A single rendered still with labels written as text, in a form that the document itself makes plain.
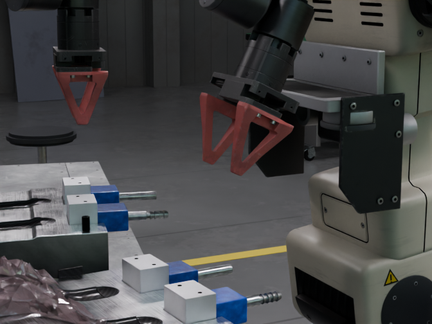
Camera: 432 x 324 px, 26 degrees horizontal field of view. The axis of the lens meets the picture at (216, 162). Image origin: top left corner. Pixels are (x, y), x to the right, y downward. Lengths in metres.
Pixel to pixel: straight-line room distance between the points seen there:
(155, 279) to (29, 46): 8.03
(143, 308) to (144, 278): 0.05
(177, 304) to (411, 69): 0.55
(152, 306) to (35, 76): 8.03
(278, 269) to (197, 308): 2.93
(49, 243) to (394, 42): 0.53
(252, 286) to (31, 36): 5.75
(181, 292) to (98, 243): 0.23
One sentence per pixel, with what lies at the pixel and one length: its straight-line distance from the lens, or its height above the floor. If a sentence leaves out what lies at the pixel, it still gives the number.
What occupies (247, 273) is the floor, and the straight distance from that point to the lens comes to 3.83.
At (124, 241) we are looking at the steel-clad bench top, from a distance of 1.45.
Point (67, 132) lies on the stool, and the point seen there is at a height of 0.54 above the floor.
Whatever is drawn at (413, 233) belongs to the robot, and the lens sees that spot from 1.36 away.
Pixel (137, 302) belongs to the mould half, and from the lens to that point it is 1.03.
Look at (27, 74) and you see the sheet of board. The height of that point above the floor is 0.25.
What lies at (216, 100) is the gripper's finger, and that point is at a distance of 1.08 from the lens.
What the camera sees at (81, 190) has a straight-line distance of 1.31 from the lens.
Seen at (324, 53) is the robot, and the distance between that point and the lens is 1.39.
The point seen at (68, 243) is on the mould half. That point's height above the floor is 0.88.
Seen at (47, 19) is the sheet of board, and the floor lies 0.75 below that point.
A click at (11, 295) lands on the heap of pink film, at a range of 0.88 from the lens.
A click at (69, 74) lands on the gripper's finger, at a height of 1.07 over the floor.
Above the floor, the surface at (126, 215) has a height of 0.90.
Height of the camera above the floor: 1.21
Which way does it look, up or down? 12 degrees down
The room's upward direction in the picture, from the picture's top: straight up
